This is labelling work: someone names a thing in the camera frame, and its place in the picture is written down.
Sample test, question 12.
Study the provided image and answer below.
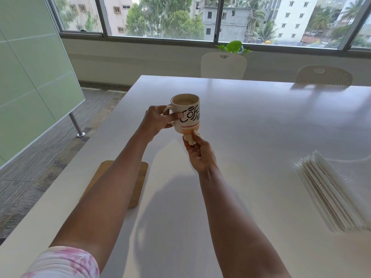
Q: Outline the person's left hand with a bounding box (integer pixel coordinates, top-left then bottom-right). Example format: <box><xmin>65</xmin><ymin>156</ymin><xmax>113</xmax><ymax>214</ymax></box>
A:
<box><xmin>139</xmin><ymin>105</ymin><xmax>184</xmax><ymax>138</ymax></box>

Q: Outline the person's right hand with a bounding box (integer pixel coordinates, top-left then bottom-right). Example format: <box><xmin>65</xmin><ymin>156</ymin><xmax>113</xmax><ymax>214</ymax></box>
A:
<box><xmin>183</xmin><ymin>131</ymin><xmax>217</xmax><ymax>173</ymax></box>

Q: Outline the white tissue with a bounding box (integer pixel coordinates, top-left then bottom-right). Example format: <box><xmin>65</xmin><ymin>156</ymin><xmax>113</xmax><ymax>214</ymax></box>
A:
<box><xmin>183</xmin><ymin>130</ymin><xmax>202</xmax><ymax>146</ymax></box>

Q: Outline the cream printed coffee mug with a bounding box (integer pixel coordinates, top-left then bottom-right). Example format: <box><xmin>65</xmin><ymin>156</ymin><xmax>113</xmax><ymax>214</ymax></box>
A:
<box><xmin>162</xmin><ymin>94</ymin><xmax>201</xmax><ymax>134</ymax></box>

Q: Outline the person's left forearm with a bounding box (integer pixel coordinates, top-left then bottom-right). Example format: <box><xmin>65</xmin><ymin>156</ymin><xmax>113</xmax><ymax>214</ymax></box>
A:
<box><xmin>50</xmin><ymin>130</ymin><xmax>154</xmax><ymax>272</ymax></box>

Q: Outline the person's right forearm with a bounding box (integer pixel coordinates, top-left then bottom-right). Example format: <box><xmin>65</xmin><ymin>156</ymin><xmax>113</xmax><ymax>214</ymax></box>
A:
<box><xmin>198</xmin><ymin>164</ymin><xmax>292</xmax><ymax>278</ymax></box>

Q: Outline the wooden board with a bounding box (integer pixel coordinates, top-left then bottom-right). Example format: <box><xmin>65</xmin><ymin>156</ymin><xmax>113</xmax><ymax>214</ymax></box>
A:
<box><xmin>80</xmin><ymin>160</ymin><xmax>149</xmax><ymax>209</ymax></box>

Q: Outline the green leafy plant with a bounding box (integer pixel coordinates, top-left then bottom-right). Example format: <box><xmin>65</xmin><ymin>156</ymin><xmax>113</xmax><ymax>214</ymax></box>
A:
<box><xmin>216</xmin><ymin>40</ymin><xmax>252</xmax><ymax>56</ymax></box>

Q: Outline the metal partition support leg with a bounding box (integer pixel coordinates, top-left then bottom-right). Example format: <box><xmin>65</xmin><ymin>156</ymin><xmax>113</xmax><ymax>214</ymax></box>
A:
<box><xmin>68</xmin><ymin>112</ymin><xmax>86</xmax><ymax>138</ymax></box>

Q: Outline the frosted glass partition panel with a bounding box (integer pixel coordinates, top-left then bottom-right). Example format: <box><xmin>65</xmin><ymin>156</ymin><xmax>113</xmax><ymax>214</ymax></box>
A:
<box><xmin>0</xmin><ymin>0</ymin><xmax>86</xmax><ymax>170</ymax></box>

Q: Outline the stack of white paper napkins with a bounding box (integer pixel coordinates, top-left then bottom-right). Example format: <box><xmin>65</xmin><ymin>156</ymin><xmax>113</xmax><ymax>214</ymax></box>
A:
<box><xmin>294</xmin><ymin>151</ymin><xmax>371</xmax><ymax>233</ymax></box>

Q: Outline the white perforated back chair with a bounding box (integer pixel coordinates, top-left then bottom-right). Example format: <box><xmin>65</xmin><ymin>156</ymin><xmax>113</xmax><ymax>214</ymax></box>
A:
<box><xmin>295</xmin><ymin>65</ymin><xmax>353</xmax><ymax>86</ymax></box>

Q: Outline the pink white sleeve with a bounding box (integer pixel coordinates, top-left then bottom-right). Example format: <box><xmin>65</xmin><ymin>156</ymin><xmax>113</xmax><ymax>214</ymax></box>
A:
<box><xmin>22</xmin><ymin>246</ymin><xmax>100</xmax><ymax>278</ymax></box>

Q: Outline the white chair with handle slot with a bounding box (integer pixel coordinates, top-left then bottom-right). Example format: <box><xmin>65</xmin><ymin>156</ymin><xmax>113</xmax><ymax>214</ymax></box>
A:
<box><xmin>201</xmin><ymin>52</ymin><xmax>247</xmax><ymax>80</ymax></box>

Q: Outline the aluminium window frame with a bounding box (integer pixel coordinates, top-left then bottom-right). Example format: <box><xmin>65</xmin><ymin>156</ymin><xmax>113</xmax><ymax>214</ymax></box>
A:
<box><xmin>45</xmin><ymin>0</ymin><xmax>371</xmax><ymax>52</ymax></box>

